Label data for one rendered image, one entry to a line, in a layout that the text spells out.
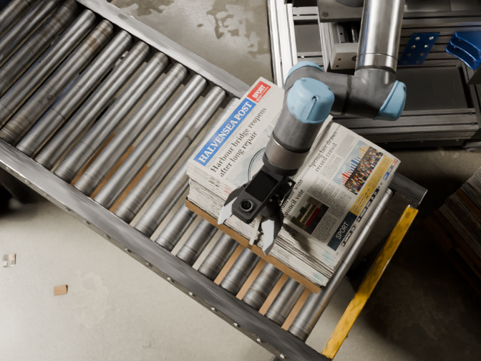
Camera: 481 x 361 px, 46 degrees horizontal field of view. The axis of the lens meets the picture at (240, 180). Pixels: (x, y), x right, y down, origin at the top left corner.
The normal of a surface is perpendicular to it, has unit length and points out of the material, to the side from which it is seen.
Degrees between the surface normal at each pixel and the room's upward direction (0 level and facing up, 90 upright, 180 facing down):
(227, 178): 9
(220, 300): 0
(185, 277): 0
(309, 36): 0
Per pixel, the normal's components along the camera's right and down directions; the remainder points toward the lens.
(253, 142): 0.12, -0.46
